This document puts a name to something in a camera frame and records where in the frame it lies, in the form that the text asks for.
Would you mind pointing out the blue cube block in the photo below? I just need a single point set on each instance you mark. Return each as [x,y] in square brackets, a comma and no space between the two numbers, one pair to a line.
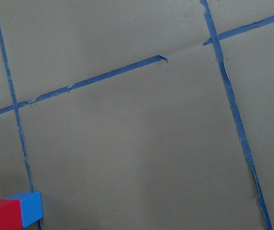
[31,208]

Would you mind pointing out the red cube block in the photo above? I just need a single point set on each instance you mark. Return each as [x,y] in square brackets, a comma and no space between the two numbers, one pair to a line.
[10,214]

